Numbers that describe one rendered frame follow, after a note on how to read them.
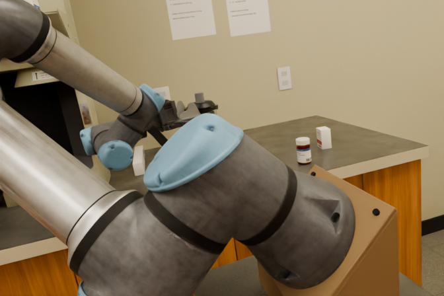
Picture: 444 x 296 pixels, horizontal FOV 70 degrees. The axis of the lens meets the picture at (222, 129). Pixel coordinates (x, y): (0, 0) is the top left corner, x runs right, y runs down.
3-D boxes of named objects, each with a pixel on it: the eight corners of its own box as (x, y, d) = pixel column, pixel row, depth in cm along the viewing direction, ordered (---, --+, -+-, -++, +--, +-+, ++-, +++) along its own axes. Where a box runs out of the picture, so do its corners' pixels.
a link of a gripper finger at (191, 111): (207, 99, 93) (176, 106, 92) (211, 119, 94) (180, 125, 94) (206, 98, 96) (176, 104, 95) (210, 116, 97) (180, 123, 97)
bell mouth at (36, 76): (25, 86, 116) (20, 71, 115) (76, 78, 119) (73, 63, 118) (5, 89, 99) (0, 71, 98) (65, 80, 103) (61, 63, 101)
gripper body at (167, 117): (176, 100, 93) (137, 111, 87) (184, 127, 95) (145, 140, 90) (168, 98, 99) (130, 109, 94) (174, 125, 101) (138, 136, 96)
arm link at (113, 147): (123, 125, 73) (111, 112, 82) (94, 165, 73) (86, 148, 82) (149, 141, 78) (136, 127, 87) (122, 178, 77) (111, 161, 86)
